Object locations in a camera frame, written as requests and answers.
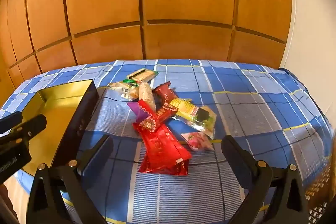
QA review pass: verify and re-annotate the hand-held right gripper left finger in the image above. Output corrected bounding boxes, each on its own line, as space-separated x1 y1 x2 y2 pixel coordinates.
26 134 114 224

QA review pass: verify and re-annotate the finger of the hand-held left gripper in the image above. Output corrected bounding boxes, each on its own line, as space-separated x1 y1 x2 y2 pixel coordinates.
9 114 48 142
0 111 24 134

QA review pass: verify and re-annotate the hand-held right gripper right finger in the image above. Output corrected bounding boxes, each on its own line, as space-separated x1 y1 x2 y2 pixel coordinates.
221 135 309 224

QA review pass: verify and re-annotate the black box with gold inside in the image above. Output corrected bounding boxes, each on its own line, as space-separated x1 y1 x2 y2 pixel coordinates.
21 79 100 178

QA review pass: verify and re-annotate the pink and white packet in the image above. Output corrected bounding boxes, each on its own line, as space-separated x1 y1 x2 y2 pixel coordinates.
181 132 214 152

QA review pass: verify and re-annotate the purple snack packet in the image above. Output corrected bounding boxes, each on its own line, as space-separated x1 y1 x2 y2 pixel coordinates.
127 101 147 121

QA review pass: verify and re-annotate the yellow snack packet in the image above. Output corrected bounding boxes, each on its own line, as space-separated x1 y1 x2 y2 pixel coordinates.
171 98 217 139

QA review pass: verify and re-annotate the dark red gold-patterned packet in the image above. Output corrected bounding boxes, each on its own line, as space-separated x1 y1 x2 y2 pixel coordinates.
135 98 175 133

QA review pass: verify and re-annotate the long red packet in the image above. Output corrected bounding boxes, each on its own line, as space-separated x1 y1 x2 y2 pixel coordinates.
133 122 192 169

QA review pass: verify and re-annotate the white snack packet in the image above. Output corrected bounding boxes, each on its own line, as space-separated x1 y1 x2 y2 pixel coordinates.
107 80 139 98

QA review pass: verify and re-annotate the red floral foil packet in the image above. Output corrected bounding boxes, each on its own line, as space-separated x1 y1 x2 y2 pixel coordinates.
139 156 189 176

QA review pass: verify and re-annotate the clear rice cracker packet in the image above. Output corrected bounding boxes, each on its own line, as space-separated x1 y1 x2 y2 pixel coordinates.
139 82 156 110

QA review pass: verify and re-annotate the clear packet with green ends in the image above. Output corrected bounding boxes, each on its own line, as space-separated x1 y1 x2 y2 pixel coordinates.
127 69 160 83

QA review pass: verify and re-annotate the dark red snack packet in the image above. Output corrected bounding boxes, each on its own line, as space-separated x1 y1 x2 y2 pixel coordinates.
153 81 179 106

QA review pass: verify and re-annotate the blue plaid cloth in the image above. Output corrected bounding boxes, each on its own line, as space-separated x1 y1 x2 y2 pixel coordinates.
0 59 335 224

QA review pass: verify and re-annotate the rattan chair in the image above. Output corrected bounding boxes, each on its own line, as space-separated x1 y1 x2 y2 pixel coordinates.
304 130 336 224

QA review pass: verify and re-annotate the wooden panelled wardrobe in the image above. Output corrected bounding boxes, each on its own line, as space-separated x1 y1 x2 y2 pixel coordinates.
0 0 293 94

